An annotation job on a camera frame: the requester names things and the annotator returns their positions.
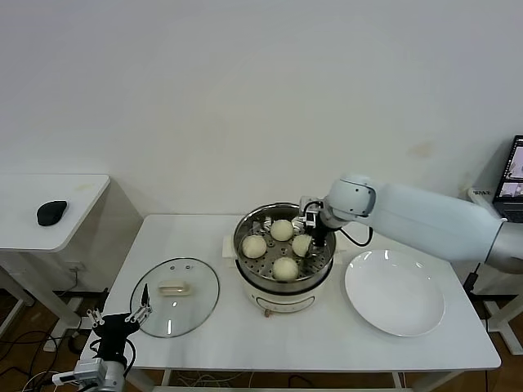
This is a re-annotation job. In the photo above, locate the stainless steel steamer basket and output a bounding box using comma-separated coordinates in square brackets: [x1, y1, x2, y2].
[233, 203, 338, 293]

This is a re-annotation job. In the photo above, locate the white round plate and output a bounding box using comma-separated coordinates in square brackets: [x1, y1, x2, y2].
[344, 248, 445, 338]

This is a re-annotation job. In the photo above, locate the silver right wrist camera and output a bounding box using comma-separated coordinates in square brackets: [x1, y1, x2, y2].
[299, 197, 323, 229]

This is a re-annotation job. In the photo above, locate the glass lid with cream handle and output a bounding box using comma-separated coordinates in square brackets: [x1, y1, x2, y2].
[128, 256, 221, 338]

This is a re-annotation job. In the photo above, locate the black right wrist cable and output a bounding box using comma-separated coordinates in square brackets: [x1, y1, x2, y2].
[337, 225, 374, 249]

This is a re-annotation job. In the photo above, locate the white steamed baozi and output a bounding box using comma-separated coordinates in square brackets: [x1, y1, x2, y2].
[270, 219, 294, 242]
[291, 234, 312, 258]
[271, 256, 300, 283]
[241, 234, 268, 260]

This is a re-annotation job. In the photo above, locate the white side table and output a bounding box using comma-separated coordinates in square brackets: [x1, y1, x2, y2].
[0, 173, 144, 332]

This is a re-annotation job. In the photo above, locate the cream electric cooker pot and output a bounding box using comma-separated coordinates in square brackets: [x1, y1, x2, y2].
[221, 234, 351, 319]

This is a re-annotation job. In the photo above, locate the white table leg frame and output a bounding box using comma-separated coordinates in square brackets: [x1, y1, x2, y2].
[153, 369, 409, 392]

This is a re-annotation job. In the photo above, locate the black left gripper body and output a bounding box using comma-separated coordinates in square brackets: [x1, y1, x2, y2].
[97, 313, 140, 359]

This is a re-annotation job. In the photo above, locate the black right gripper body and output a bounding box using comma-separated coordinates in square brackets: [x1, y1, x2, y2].
[311, 221, 329, 248]

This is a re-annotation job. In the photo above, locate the black computer mouse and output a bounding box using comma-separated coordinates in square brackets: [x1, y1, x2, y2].
[37, 198, 69, 226]

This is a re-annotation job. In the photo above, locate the black laptop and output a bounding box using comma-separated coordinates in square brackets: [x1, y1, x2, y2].
[492, 134, 523, 224]

